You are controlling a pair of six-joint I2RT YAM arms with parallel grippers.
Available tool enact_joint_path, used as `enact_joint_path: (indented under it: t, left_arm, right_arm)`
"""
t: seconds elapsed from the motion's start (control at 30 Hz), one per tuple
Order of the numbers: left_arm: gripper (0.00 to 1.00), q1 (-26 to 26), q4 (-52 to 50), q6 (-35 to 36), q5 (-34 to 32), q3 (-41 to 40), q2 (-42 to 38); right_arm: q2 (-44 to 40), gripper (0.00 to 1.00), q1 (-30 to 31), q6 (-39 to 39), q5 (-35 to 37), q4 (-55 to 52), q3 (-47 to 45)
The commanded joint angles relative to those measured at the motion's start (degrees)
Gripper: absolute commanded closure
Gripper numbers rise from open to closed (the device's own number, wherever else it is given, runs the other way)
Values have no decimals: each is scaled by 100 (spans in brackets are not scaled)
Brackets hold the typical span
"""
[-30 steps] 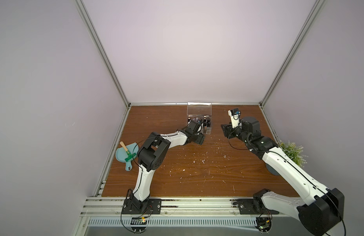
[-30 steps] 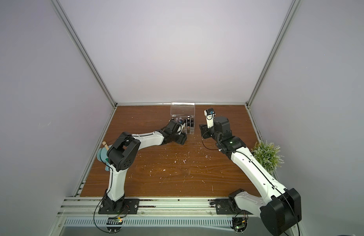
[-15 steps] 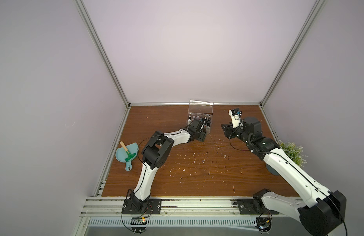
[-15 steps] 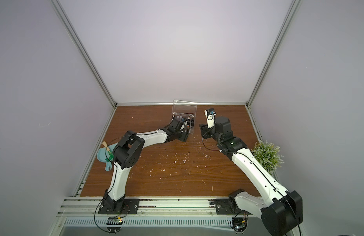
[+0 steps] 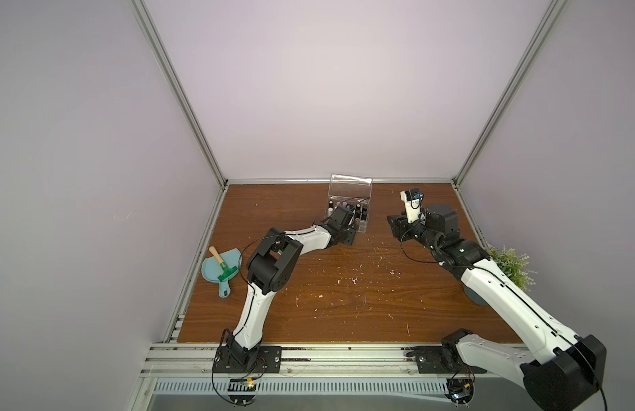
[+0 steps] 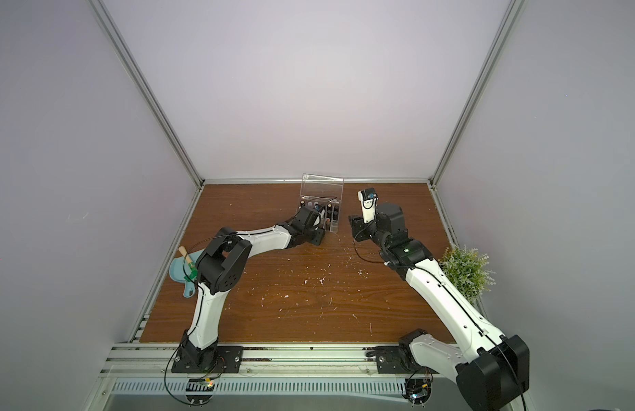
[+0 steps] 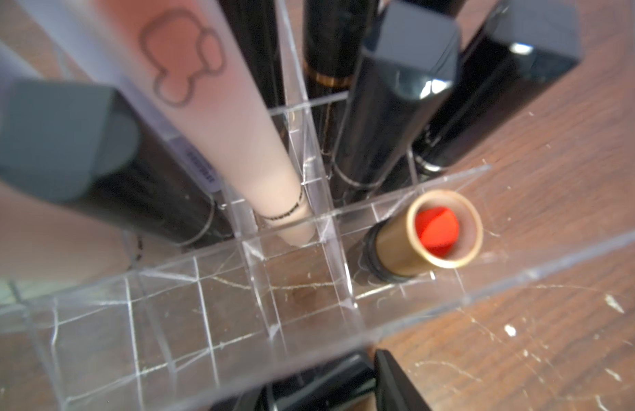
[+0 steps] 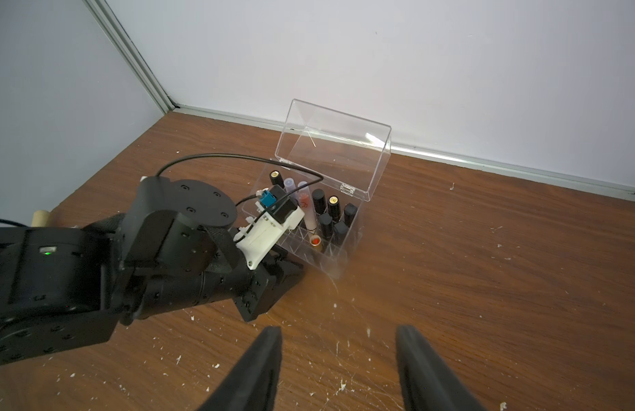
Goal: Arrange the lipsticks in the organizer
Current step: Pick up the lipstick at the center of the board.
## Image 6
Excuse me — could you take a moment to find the left controller board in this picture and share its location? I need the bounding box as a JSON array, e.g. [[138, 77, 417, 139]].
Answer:
[[185, 378, 216, 407]]

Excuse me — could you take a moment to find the teal dustpan tray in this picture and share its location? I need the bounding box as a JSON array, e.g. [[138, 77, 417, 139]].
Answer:
[[169, 251, 202, 298]]

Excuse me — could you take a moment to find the green artificial plant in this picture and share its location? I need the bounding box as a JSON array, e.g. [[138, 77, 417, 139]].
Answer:
[[439, 247, 496, 304]]

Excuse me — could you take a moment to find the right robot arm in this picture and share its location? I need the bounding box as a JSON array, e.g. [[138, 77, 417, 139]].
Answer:
[[349, 197, 530, 410]]

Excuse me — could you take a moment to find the aluminium front rail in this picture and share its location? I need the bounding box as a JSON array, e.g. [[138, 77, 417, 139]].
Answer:
[[99, 341, 522, 380]]

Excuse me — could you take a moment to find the controller board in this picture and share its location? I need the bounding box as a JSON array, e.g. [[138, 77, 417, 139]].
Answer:
[[185, 378, 216, 407], [403, 379, 432, 406]]

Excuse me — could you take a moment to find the clear acrylic lipstick organizer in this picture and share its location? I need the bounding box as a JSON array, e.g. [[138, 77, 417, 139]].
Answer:
[[298, 174, 345, 233]]

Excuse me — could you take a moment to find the green rake wooden handle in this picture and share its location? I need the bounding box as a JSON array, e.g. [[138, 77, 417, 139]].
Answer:
[[179, 246, 197, 283]]

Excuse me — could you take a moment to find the right controller board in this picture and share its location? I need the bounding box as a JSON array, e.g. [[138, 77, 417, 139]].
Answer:
[[403, 379, 432, 406]]

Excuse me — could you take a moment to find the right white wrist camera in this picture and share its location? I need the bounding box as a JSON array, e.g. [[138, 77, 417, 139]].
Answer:
[[358, 188, 378, 224]]

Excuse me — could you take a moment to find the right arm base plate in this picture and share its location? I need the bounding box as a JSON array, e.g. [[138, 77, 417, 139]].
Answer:
[[365, 345, 426, 374]]

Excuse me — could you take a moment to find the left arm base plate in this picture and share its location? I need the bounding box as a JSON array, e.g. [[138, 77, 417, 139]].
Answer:
[[171, 344, 244, 374]]

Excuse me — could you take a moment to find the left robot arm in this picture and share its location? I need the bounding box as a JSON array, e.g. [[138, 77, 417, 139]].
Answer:
[[170, 205, 325, 370]]

